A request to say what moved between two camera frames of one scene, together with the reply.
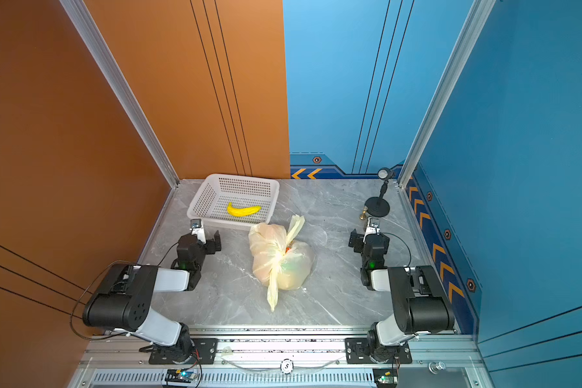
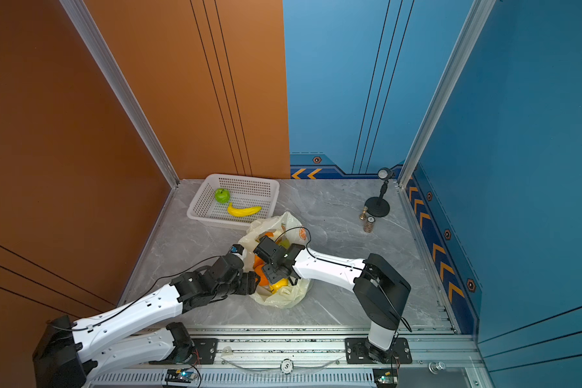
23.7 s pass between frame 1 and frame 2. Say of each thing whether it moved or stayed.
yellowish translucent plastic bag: moved
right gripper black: moved
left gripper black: moved
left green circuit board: stayed
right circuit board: stayed
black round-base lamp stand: stayed
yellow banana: stayed
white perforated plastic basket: stayed
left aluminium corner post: stayed
